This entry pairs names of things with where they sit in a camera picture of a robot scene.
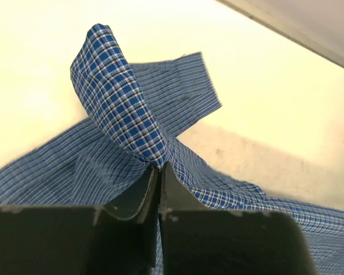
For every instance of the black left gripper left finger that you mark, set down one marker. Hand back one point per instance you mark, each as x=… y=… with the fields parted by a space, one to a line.
x=116 y=238

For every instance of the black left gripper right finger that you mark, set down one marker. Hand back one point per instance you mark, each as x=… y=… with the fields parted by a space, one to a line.
x=199 y=240

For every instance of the blue checkered long sleeve shirt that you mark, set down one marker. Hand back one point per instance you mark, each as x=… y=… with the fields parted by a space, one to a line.
x=135 y=114

